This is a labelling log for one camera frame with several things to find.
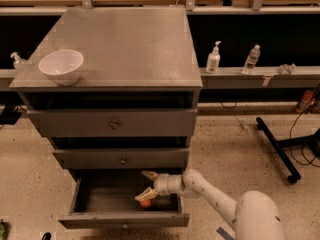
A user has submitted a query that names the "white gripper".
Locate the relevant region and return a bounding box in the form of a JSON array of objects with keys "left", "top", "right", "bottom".
[{"left": 135, "top": 170, "right": 183, "bottom": 202}]

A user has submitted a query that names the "red apple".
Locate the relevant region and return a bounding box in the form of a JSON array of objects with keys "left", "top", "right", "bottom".
[{"left": 140, "top": 199, "right": 153, "bottom": 208}]

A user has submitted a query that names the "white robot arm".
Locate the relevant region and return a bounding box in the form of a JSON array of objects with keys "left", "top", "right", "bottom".
[{"left": 135, "top": 169, "right": 287, "bottom": 240}]

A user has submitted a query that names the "grey open bottom drawer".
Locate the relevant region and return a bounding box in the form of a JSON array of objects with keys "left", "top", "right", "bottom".
[{"left": 58, "top": 169, "right": 189, "bottom": 229}]

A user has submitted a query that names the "grey drawer cabinet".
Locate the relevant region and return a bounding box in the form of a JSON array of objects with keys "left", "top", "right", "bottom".
[{"left": 8, "top": 7, "right": 203, "bottom": 185}]

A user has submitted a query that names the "grey middle drawer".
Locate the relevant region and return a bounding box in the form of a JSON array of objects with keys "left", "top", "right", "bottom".
[{"left": 53, "top": 148, "right": 189, "bottom": 170}]

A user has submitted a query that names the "grey top drawer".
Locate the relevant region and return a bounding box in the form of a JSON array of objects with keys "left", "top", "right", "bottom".
[{"left": 27, "top": 109, "right": 197, "bottom": 137}]

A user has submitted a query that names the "white pump lotion bottle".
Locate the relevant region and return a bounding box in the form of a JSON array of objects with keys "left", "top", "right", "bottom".
[{"left": 206, "top": 41, "right": 220, "bottom": 73}]

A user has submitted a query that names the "white ceramic bowl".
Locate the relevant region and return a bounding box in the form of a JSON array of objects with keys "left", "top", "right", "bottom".
[{"left": 38, "top": 50, "right": 84, "bottom": 86}]

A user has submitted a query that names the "clear water bottle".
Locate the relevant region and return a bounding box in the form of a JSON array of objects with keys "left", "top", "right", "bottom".
[{"left": 242, "top": 44, "right": 260, "bottom": 75}]

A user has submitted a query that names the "black stand leg with casters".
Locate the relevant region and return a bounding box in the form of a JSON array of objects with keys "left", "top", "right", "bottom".
[{"left": 256, "top": 117, "right": 320, "bottom": 184}]

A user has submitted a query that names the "crumpled plastic wrapper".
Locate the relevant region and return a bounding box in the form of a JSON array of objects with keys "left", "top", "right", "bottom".
[{"left": 278, "top": 63, "right": 296, "bottom": 75}]

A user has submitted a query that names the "clear pump sanitizer bottle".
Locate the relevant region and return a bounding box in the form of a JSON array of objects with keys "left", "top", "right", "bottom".
[{"left": 10, "top": 52, "right": 27, "bottom": 70}]

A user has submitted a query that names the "orange spray can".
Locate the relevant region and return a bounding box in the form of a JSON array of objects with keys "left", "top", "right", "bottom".
[{"left": 294, "top": 90, "right": 313, "bottom": 114}]

